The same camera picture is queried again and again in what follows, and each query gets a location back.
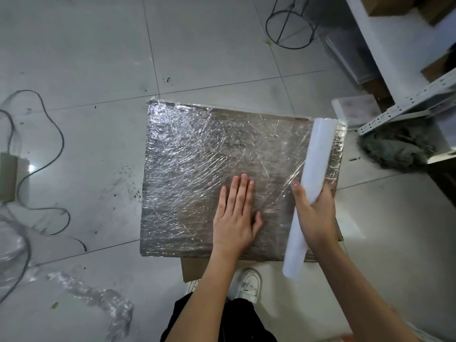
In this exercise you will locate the person's right hand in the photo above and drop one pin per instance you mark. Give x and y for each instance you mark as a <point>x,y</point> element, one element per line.
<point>317,219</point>

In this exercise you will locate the person's left hand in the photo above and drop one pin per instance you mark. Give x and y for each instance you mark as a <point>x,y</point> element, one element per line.
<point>233,227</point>

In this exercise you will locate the person's left middle finger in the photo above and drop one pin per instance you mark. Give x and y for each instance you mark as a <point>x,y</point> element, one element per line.
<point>242,192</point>

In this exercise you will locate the person's left little finger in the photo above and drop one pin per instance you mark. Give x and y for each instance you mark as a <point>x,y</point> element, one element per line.
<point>222,203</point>

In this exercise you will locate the person's left thumb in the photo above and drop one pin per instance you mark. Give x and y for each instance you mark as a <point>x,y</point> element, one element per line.
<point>257,223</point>

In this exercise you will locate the person's right thumb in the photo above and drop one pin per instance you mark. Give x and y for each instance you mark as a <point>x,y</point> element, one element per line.
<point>297,194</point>

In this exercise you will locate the white stretch film roll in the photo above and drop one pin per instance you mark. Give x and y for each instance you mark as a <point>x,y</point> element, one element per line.
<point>315,163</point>

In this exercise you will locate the film-wrapped cardboard box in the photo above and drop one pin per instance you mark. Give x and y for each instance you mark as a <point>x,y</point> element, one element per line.
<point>199,156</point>

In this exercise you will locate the person's left forearm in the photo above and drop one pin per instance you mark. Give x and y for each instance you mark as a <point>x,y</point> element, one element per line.
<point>199,295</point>

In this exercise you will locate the person's right forearm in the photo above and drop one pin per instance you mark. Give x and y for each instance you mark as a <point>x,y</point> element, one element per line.
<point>359,299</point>

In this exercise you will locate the white sneaker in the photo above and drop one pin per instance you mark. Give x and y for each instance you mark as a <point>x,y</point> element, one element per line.
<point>246,284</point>
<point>192,286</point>

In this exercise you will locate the brown cardboard sheet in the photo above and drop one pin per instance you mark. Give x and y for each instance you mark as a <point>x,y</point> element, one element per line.
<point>194,268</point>

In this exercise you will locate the black trousers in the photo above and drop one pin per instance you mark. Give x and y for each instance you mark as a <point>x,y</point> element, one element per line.
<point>242,324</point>

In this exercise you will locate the white foam block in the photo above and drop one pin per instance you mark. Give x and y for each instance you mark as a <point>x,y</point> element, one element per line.
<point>354,108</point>

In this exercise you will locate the grey fluffy mop head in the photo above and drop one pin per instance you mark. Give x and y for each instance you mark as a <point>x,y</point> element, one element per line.
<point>395,149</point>

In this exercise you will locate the translucent plastic storage bin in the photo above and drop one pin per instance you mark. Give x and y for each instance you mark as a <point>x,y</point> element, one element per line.
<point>351,55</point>

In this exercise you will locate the crumpled clear plastic film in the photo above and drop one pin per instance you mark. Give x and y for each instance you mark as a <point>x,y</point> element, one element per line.
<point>99,299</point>

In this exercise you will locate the white metal shelf rack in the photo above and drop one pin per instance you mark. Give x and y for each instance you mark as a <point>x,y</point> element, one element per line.
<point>399,67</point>

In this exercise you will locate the brown cardboard box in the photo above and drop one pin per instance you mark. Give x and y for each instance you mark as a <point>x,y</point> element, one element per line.
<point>438,7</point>
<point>383,3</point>

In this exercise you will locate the clear plastic film loop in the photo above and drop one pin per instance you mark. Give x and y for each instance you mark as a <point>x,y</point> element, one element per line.
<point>12,245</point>

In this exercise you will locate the grey power adapter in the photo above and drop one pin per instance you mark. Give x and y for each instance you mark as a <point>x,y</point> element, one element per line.
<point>8,176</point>

